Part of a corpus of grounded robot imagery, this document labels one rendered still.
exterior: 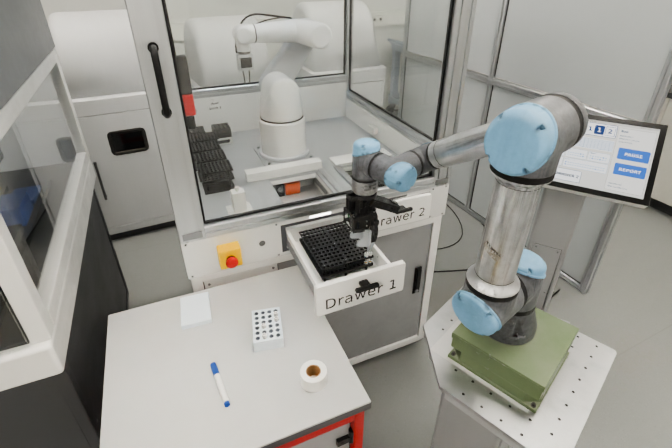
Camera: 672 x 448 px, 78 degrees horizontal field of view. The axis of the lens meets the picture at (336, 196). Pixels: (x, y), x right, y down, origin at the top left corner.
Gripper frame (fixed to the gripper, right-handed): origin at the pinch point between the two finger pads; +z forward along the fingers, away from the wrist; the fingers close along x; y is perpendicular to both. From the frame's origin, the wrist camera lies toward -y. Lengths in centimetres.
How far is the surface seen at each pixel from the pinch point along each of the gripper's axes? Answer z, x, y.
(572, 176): -6, -1, -87
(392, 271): 3.1, 10.8, -2.7
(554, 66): -26, -77, -154
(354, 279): 1.9, 10.8, 9.9
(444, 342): 18.0, 29.0, -10.6
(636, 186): -7, 15, -100
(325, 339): 17.9, 14.6, 20.6
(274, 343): 15.7, 12.1, 35.0
